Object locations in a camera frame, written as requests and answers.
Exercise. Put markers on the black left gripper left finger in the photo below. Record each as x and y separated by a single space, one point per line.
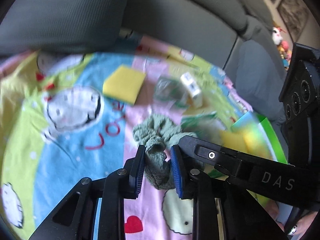
74 216

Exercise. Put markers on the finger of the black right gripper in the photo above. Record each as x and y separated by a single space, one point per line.
205 152

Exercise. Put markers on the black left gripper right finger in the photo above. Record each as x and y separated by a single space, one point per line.
221 210

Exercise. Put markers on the large clear tea bag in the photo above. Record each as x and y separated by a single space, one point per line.
206 126

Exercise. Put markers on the green fabric scrunchie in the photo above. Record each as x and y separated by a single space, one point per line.
158 133

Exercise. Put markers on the white tissue pack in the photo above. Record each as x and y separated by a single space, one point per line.
192 88

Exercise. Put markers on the small clear tea bag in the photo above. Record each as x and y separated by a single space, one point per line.
171 91

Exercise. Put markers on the yellow sponge one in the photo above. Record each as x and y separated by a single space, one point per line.
124 84

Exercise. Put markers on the green cardboard box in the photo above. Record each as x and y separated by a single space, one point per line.
256 136

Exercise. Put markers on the grey pillow right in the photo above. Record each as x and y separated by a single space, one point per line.
259 81

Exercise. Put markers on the grey pillow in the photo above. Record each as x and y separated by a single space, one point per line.
259 81
62 26

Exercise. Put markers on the cartoon print bed sheet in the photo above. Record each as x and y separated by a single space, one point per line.
57 126

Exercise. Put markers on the plush toys pile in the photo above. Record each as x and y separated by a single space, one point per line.
282 45

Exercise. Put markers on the grey sofa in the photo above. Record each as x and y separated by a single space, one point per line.
211 29

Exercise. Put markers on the framed landscape painting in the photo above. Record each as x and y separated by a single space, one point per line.
295 15

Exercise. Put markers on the grey pillow left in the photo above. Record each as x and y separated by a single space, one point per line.
62 26

